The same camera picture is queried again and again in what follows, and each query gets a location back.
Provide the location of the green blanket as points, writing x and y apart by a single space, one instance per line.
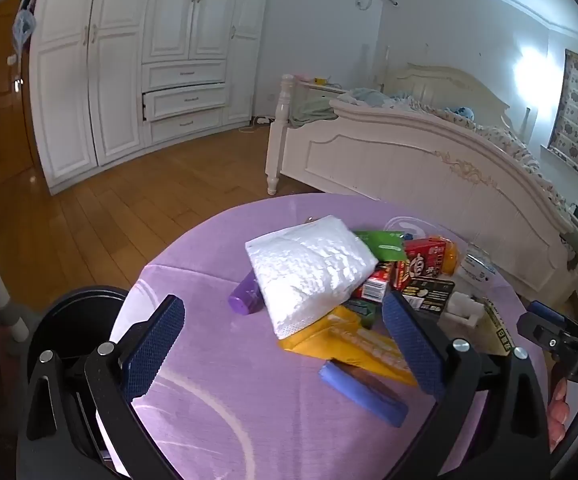
311 110

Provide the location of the light blue blanket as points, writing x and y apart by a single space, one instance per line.
369 96

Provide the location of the red milk carton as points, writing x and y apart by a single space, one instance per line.
419 265

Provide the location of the small white box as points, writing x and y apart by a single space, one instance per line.
461 307

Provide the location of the blue plush toy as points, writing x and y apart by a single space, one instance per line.
459 112

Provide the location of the purple bottle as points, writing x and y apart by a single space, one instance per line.
244 297

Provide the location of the white power strip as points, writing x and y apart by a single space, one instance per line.
261 121

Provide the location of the black packet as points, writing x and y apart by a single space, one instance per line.
431 292

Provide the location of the pale yellow printed packet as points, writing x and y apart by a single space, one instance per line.
499 330

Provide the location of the white nightstand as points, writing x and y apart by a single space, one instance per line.
319 91

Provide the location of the dark green packet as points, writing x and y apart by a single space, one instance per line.
361 307

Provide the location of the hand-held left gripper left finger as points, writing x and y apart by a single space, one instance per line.
154 345

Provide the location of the clear plastic bag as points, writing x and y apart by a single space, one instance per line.
479 265

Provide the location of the blue hanging bag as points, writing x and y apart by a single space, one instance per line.
23 25

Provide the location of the orange snack packet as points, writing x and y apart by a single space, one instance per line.
451 257

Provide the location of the black bin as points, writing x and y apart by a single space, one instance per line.
69 320

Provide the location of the white wardrobe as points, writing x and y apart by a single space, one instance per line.
114 85

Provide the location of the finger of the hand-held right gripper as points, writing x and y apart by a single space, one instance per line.
549 310
539 332

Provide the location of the person's right hand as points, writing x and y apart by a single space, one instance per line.
561 410

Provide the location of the blue wrapped bar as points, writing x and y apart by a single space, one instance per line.
349 385

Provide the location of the cream wooden bed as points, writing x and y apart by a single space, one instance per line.
394 160

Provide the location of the purple tablecloth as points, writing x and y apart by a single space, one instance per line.
249 410

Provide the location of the small red box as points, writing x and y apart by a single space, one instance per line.
376 285

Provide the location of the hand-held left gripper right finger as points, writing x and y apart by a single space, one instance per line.
414 345

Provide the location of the white tissue pack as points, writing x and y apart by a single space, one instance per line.
309 270

